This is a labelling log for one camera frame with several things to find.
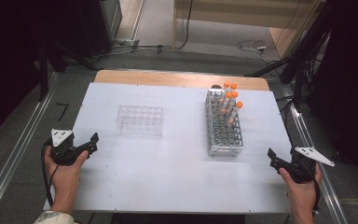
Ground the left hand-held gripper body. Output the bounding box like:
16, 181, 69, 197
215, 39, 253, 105
49, 128, 86, 166

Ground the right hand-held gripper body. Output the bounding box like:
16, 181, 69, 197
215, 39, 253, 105
287, 146, 336, 184

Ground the clear plastic tube rack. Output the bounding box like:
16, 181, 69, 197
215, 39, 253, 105
116, 105, 164, 139

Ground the metal tube rack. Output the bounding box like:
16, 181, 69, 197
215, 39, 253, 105
204, 88, 245, 158

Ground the person's right hand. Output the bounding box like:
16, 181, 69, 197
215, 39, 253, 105
279, 164, 324, 205

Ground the person's left hand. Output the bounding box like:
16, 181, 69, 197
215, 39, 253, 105
43, 146, 90, 201

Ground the black metal stand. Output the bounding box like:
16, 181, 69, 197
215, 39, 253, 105
244, 0, 335, 108
36, 38, 102, 103

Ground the white board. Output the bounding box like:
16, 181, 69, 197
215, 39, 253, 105
42, 82, 315, 215

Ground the grey power strip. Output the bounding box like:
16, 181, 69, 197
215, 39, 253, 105
111, 37, 142, 52

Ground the black curtain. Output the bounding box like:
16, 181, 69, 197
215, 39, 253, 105
306, 0, 358, 189
0, 0, 49, 147

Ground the dark cabinet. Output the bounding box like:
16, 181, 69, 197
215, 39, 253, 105
74, 0, 124, 60

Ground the light wooden furniture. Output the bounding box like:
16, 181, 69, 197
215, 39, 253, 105
172, 0, 325, 60

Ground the right hand-held gripper cable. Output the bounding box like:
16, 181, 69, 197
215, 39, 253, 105
304, 161, 322, 217

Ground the hand-held gripper cable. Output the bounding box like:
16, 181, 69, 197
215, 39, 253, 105
40, 139, 61, 208
304, 161, 322, 217

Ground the aluminium floor rail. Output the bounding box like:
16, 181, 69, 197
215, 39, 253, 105
281, 83, 350, 224
0, 71, 62, 224

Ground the left hand-held gripper cable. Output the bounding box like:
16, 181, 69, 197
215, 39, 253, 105
40, 139, 61, 208

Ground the white floor cable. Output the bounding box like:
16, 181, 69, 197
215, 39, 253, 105
235, 38, 282, 65

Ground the hanging black cable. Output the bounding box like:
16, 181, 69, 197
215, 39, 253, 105
174, 0, 196, 51

